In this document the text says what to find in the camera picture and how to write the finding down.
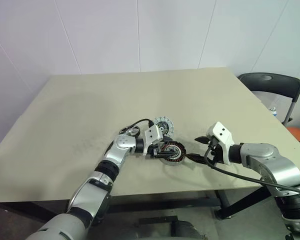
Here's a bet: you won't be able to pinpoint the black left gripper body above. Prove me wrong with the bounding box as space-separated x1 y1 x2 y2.
146 142 167 160

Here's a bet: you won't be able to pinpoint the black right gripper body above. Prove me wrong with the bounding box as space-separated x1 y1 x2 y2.
206 139 226 166

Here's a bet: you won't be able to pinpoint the copper wound spoked rotor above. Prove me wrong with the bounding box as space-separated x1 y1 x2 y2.
161 140 187 164

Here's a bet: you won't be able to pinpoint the black flat bar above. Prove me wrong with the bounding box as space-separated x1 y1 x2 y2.
138 215 179 226

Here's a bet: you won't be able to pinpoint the black folding chair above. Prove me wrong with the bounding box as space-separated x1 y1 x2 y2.
237 72 300 127

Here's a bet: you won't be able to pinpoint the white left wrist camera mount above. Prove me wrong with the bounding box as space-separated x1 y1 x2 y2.
144 124 164 155

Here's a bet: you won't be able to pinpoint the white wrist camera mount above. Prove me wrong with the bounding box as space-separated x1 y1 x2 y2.
144 124 164 155
206 121 235 166

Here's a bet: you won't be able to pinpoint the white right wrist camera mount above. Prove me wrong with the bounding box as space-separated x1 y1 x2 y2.
206 121 235 166

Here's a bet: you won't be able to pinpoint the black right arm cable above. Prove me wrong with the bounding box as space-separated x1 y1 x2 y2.
204 143 300 197

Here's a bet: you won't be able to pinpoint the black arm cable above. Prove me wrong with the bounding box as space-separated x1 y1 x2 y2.
204 143 300 197
118 118 155 137

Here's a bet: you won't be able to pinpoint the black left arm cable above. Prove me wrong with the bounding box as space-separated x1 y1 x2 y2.
118 118 155 137

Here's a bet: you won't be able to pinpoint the black table frame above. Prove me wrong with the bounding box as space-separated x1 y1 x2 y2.
0 186 275 223

